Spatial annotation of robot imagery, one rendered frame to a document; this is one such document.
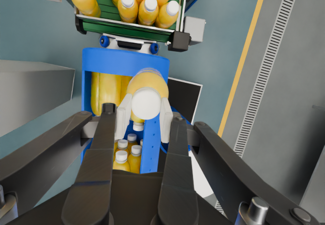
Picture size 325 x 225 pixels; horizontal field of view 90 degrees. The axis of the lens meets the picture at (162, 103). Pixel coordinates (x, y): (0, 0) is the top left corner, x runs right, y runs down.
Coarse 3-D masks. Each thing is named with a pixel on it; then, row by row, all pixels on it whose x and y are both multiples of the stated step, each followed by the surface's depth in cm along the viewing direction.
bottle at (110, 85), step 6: (102, 78) 51; (108, 78) 51; (114, 78) 51; (120, 78) 53; (102, 84) 51; (108, 84) 51; (114, 84) 52; (120, 84) 54; (102, 90) 52; (108, 90) 51; (114, 90) 52; (120, 90) 55; (102, 96) 52; (108, 96) 52; (114, 96) 52; (120, 96) 55; (102, 102) 52; (108, 102) 52; (114, 102) 53
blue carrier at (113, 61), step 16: (96, 48) 43; (96, 64) 44; (112, 64) 42; (128, 64) 43; (144, 64) 44; (160, 64) 48; (128, 128) 75; (144, 128) 50; (144, 144) 50; (144, 160) 52
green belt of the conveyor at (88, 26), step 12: (108, 0) 68; (168, 0) 72; (108, 12) 69; (84, 24) 68; (96, 24) 69; (108, 24) 70; (132, 36) 74; (144, 36) 74; (156, 36) 75; (168, 36) 75
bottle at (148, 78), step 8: (144, 72) 27; (152, 72) 28; (136, 80) 24; (144, 80) 24; (152, 80) 24; (160, 80) 25; (128, 88) 25; (136, 88) 23; (144, 88) 22; (152, 88) 22; (160, 88) 24; (160, 96) 23; (168, 96) 28
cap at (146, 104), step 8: (136, 96) 20; (144, 96) 20; (152, 96) 20; (136, 104) 21; (144, 104) 21; (152, 104) 21; (160, 104) 21; (136, 112) 21; (144, 112) 21; (152, 112) 21
